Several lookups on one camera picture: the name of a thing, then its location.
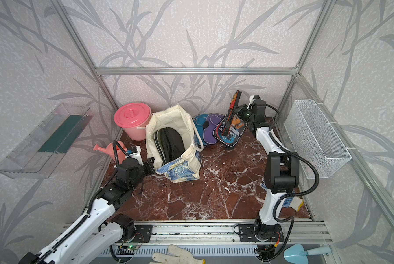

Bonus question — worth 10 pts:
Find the white wire wall basket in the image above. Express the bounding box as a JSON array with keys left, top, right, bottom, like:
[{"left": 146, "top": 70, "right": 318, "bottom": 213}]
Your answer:
[{"left": 284, "top": 100, "right": 352, "bottom": 179}]

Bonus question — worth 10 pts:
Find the blue dotted work glove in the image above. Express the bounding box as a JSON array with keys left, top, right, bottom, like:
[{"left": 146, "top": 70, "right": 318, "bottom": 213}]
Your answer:
[{"left": 260, "top": 182, "right": 304, "bottom": 217}]

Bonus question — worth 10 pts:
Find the blue paddle case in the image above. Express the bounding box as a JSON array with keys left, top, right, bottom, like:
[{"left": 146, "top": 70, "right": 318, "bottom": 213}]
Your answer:
[{"left": 193, "top": 114, "right": 208, "bottom": 146}]

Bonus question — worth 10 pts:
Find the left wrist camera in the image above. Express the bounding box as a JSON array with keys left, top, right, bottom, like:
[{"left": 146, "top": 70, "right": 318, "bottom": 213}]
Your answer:
[{"left": 125, "top": 146, "right": 143, "bottom": 165}]

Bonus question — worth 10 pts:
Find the red trimmed paddle case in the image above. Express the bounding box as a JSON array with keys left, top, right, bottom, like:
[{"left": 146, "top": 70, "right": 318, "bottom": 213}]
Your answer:
[{"left": 221, "top": 90, "right": 242, "bottom": 136}]

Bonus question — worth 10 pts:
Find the canvas tote bag starry print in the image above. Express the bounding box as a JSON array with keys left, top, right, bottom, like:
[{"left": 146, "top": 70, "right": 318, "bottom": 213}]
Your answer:
[{"left": 146, "top": 105, "right": 204, "bottom": 183}]

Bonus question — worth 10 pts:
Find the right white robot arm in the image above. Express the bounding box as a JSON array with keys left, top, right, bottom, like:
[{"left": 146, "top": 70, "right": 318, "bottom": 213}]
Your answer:
[{"left": 237, "top": 102, "right": 320, "bottom": 237}]

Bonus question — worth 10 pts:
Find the pink watering can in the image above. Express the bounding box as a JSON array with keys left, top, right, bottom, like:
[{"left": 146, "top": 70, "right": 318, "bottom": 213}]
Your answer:
[{"left": 93, "top": 143, "right": 126, "bottom": 163}]

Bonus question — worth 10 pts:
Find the aluminium cage frame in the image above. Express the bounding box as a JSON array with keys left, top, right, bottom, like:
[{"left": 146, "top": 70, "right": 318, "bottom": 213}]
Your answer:
[{"left": 51, "top": 1, "right": 394, "bottom": 229}]

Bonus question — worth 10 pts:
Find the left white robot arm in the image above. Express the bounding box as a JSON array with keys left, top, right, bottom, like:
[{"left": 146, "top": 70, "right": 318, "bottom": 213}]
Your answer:
[{"left": 20, "top": 157, "right": 155, "bottom": 264}]

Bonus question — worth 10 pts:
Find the light blue garden trowel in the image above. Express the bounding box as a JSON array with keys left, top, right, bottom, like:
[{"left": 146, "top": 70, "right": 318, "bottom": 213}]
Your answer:
[{"left": 284, "top": 244, "right": 331, "bottom": 264}]

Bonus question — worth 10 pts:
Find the pink bucket with lid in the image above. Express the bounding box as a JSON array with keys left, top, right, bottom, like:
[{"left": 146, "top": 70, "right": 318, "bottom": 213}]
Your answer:
[{"left": 114, "top": 102, "right": 152, "bottom": 141}]

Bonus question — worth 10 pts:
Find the clear paddle case teal paddle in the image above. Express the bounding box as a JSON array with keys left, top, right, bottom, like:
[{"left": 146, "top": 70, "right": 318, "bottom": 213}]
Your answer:
[{"left": 213, "top": 115, "right": 247, "bottom": 147}]

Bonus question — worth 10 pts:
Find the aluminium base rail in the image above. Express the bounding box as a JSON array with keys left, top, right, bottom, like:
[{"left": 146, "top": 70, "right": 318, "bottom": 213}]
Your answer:
[{"left": 54, "top": 220, "right": 333, "bottom": 246}]

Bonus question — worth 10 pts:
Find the white work glove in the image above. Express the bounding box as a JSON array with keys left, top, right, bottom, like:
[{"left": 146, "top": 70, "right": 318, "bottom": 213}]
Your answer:
[{"left": 150, "top": 245, "right": 206, "bottom": 264}]

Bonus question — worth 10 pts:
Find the black zipper paddle case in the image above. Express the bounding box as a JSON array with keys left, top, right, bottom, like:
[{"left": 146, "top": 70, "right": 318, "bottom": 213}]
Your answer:
[{"left": 162, "top": 127, "right": 185, "bottom": 164}]

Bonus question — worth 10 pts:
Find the green paddle case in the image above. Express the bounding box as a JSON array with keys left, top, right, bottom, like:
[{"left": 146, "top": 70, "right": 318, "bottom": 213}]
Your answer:
[{"left": 154, "top": 129, "right": 166, "bottom": 165}]

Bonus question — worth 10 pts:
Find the clear plastic wall tray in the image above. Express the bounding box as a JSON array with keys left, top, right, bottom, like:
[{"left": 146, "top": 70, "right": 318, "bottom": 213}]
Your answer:
[{"left": 0, "top": 103, "right": 93, "bottom": 179}]

